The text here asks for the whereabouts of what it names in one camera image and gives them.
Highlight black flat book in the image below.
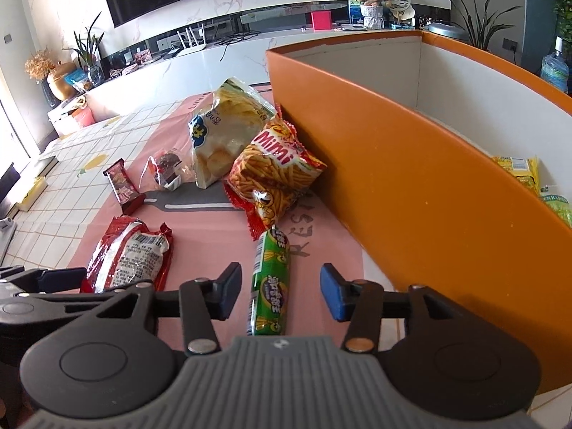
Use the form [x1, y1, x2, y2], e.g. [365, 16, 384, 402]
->
[0, 161, 22, 220]

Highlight small clear dark snack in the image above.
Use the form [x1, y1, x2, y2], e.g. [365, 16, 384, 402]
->
[140, 149, 195, 191]

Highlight gold round vase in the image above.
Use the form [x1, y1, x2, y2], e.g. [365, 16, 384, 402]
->
[47, 63, 79, 101]

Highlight green pea snack bag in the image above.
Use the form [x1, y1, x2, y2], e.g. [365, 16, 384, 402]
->
[538, 185, 572, 228]

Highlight green sausage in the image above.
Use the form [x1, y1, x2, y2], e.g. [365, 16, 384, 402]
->
[247, 226, 291, 336]

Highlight green plant in glass vase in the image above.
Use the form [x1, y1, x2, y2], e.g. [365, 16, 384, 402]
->
[65, 13, 106, 85]

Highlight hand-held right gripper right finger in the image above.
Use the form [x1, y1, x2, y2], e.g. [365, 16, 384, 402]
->
[319, 263, 452, 354]

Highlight blue water jug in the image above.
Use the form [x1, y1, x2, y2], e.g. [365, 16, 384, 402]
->
[541, 38, 570, 92]

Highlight white marble television cabinet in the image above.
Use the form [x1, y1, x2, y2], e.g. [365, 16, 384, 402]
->
[49, 4, 430, 144]

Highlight white phone stand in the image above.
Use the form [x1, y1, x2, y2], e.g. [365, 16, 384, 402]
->
[0, 217, 19, 264]

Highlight silver trash bin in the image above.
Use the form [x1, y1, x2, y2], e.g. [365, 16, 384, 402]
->
[422, 22, 470, 50]

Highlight yellow white chips bag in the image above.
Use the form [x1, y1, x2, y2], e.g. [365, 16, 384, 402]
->
[188, 78, 278, 188]

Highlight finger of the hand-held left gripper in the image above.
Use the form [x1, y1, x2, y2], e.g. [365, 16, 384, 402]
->
[0, 284, 135, 336]
[0, 266, 87, 296]

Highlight open white pink carton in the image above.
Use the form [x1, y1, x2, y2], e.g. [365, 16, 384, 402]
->
[48, 96, 97, 137]

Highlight checked lemon print tablecloth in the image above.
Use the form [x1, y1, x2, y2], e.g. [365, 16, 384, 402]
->
[0, 112, 403, 358]

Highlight orange cardboard box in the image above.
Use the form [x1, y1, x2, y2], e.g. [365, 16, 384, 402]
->
[266, 31, 572, 396]

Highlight pink printed table mat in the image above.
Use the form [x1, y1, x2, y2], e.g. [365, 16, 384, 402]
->
[67, 83, 364, 354]

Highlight tall leafy potted plant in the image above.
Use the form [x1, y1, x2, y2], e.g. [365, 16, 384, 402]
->
[440, 0, 521, 51]

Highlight black tangled cables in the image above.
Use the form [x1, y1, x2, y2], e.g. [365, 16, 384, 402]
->
[210, 29, 261, 61]

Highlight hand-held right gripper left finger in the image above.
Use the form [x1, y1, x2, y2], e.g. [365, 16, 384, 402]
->
[96, 261, 244, 356]

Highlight hanging green ivy plant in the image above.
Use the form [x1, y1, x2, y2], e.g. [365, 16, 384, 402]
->
[527, 0, 572, 41]

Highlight orange red snack sticks bag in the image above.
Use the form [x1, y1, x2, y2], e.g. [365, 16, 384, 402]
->
[223, 116, 327, 242]

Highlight dried yellow flowers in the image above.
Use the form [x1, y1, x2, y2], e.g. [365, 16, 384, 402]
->
[24, 49, 57, 108]

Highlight yellow snack packet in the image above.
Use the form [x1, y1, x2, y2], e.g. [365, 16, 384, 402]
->
[492, 156, 540, 195]

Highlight white wifi router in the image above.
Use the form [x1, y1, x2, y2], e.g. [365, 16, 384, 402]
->
[176, 27, 208, 56]

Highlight dark red wafer bar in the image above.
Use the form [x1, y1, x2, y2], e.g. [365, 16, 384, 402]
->
[103, 158, 146, 215]

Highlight blue snack packet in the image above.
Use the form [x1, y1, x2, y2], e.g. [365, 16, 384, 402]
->
[65, 71, 93, 93]

